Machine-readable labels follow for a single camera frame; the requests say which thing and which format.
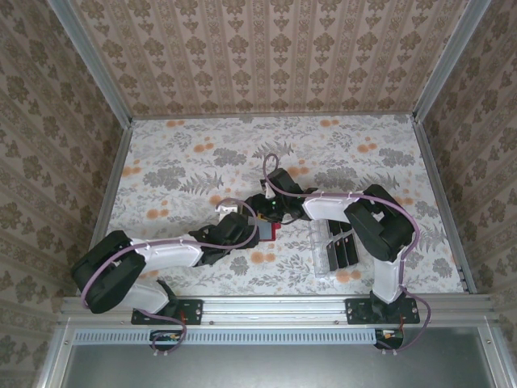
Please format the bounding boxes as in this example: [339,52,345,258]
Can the clear acrylic card rack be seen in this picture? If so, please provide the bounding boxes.
[309,220,359,279]

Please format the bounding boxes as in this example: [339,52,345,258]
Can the black controller board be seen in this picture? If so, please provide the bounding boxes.
[374,329,406,351]
[149,329,187,352]

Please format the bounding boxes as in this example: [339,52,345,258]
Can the grey slotted cable duct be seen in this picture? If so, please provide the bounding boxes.
[74,327,380,345]

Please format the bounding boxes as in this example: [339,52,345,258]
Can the grey metal panel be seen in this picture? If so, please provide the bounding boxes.
[60,327,496,388]

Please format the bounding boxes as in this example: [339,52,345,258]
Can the floral table sheet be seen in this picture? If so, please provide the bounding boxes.
[86,115,465,298]

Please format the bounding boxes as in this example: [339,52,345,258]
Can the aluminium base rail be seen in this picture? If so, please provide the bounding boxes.
[59,294,498,327]

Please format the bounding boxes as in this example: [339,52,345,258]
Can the aluminium frame post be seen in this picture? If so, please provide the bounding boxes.
[412,0,493,122]
[45,0,135,127]

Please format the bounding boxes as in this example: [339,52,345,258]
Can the thin aluminium edge strip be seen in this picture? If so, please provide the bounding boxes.
[129,112,418,120]

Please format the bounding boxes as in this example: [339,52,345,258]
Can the red leather card holder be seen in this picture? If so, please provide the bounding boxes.
[258,220,280,243]

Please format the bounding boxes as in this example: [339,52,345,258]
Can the aluminium table edge rail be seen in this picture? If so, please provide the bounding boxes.
[75,119,135,300]
[410,115,478,295]

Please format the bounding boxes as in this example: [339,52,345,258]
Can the aluminium lower frame profile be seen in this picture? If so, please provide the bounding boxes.
[478,325,508,388]
[35,323,76,388]

